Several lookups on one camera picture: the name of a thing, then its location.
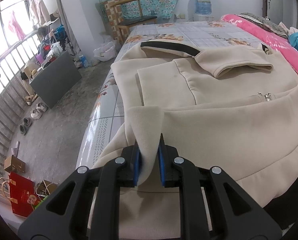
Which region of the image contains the water dispenser with blue bottle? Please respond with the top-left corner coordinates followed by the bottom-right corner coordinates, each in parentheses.
top-left (193, 0), bottom-right (214, 22)

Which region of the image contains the brown paper bag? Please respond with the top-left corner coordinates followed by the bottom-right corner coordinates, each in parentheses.
top-left (35, 180), bottom-right (58, 198)

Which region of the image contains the pink floral quilt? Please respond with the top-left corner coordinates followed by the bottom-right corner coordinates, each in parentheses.
top-left (221, 14), bottom-right (298, 74)

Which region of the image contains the small cardboard box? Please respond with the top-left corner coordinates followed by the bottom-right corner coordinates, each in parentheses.
top-left (4, 155), bottom-right (26, 173)

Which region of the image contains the dark grey shoes pair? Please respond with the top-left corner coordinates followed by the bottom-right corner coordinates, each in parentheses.
top-left (19, 117), bottom-right (32, 135)

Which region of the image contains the metal window railing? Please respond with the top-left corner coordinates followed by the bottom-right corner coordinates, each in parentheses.
top-left (0, 31), bottom-right (40, 177)

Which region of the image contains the wooden chair black seat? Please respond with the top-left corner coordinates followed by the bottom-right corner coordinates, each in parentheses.
top-left (104, 0), bottom-right (158, 43)

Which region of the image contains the bed with floral sheet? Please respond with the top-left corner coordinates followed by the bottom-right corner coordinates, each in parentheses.
top-left (76, 21), bottom-right (261, 168)

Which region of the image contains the dark grey board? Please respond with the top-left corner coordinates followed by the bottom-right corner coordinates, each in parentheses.
top-left (29, 51), bottom-right (82, 108)

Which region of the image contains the grey knitted blanket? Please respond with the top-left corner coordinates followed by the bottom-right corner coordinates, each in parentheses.
top-left (238, 12), bottom-right (289, 39)

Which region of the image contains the red gift bag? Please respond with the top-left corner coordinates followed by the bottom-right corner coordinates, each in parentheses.
top-left (8, 172), bottom-right (40, 217)

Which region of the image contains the white sneakers pair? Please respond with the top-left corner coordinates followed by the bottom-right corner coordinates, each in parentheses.
top-left (31, 102), bottom-right (48, 120)

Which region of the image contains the green paper bag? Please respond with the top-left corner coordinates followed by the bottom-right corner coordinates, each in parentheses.
top-left (33, 196), bottom-right (48, 210)

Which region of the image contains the white plastic bag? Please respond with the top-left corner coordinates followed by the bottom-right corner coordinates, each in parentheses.
top-left (93, 41), bottom-right (117, 62)

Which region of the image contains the cream fleece jacket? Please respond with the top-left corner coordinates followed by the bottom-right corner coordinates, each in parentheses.
top-left (95, 43), bottom-right (298, 239)

